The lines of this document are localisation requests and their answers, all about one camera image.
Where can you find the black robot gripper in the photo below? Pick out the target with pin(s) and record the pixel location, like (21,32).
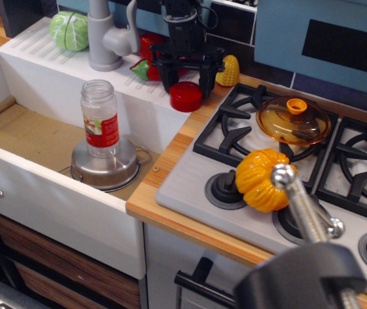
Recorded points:
(187,42)

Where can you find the red plastic cap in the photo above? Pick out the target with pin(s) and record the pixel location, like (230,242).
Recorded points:
(185,96)

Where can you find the yellow toy corn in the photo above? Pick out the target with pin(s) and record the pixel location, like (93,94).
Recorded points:
(230,76)

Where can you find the red toy chili pepper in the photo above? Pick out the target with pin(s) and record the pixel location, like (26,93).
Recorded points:
(144,68)

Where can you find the black left burner grate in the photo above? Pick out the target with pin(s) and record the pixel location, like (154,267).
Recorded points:
(233,133)

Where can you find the black burner grate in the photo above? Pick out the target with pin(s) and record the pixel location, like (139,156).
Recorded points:
(233,133)
(344,180)

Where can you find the grey toy faucet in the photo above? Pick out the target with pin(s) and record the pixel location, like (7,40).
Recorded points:
(107,43)

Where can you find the clear jar with red label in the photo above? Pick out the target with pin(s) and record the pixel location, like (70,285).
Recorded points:
(100,115)

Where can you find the amber glass pot lid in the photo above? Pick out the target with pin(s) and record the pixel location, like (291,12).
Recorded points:
(294,121)

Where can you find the black stove knob left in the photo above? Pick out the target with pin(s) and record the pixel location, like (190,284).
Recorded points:
(222,192)

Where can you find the upturned steel pot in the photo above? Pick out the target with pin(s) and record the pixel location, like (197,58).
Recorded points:
(112,173)

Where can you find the orange toy pumpkin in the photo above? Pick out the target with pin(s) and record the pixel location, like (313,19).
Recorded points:
(253,180)

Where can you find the green toy cabbage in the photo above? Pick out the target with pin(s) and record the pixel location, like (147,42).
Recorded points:
(69,31)

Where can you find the white toy sink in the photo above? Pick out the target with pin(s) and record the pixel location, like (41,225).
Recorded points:
(40,124)

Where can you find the teal toy microwave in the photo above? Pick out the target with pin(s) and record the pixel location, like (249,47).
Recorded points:
(326,40)

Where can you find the grey toy stove top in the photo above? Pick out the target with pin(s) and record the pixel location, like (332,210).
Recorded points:
(183,191)

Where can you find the black stove knob middle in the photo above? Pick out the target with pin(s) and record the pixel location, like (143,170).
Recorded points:
(286,225)

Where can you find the black right burner grate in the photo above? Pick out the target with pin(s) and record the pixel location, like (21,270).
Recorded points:
(344,180)

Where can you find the black clamp with silver screw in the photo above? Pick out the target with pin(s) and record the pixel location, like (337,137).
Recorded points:
(317,274)

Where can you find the wooden drawer fronts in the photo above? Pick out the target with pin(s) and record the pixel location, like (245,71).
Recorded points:
(61,276)

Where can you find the black oven door handle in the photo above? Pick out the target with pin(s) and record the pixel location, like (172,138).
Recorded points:
(193,290)

